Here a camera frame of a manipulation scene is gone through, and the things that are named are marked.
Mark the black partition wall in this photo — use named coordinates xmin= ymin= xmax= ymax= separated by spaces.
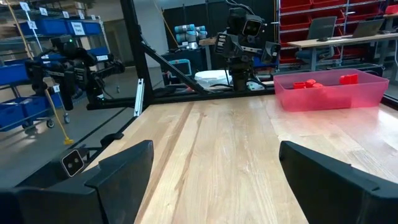
xmin=162 ymin=0 xmax=278 ymax=71

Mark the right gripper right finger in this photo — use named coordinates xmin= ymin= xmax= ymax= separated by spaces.
xmin=278 ymin=140 xmax=398 ymax=224

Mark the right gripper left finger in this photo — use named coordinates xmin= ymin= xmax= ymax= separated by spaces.
xmin=0 ymin=139 xmax=155 ymax=224

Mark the blue storage bin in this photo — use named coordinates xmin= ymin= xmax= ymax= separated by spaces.
xmin=86 ymin=46 xmax=110 ymax=62
xmin=65 ymin=20 xmax=103 ymax=36
xmin=0 ymin=95 xmax=63 ymax=132
xmin=33 ymin=18 xmax=68 ymax=36
xmin=0 ymin=63 xmax=30 ymax=87
xmin=40 ymin=53 xmax=68 ymax=63
xmin=252 ymin=55 xmax=275 ymax=70

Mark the white plastic container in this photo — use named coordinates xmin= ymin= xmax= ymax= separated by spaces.
xmin=194 ymin=69 xmax=233 ymax=90

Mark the black equipment cart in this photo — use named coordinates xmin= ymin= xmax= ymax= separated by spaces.
xmin=160 ymin=46 xmax=214 ymax=86

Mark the metal shelf rack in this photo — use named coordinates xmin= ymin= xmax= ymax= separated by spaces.
xmin=275 ymin=0 xmax=389 ymax=66

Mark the aluminium strip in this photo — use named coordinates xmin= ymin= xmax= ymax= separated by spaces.
xmin=132 ymin=78 xmax=146 ymax=118

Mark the silver metal bracket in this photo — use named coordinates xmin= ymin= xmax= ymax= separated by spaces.
xmin=248 ymin=80 xmax=266 ymax=91

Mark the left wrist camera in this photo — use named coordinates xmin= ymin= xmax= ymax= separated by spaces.
xmin=241 ymin=14 xmax=264 ymax=37

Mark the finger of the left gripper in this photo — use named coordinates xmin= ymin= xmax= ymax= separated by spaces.
xmin=213 ymin=32 xmax=233 ymax=57
xmin=261 ymin=40 xmax=282 ymax=65

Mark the metal utility cart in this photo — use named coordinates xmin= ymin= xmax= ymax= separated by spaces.
xmin=0 ymin=85 xmax=72 ymax=135

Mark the black equipment box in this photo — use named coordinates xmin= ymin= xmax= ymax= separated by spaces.
xmin=323 ymin=62 xmax=386 ymax=77

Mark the grey laptop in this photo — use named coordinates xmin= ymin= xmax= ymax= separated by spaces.
xmin=350 ymin=17 xmax=386 ymax=39

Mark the pink translucent bin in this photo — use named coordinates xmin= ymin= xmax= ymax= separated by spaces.
xmin=272 ymin=68 xmax=390 ymax=113

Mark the wooden work table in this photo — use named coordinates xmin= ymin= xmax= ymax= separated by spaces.
xmin=287 ymin=32 xmax=398 ymax=73

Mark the table-level camera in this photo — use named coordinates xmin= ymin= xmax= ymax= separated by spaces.
xmin=60 ymin=148 xmax=86 ymax=179

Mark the small teal-framed screen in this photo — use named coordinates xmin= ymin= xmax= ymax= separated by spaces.
xmin=169 ymin=58 xmax=193 ymax=78

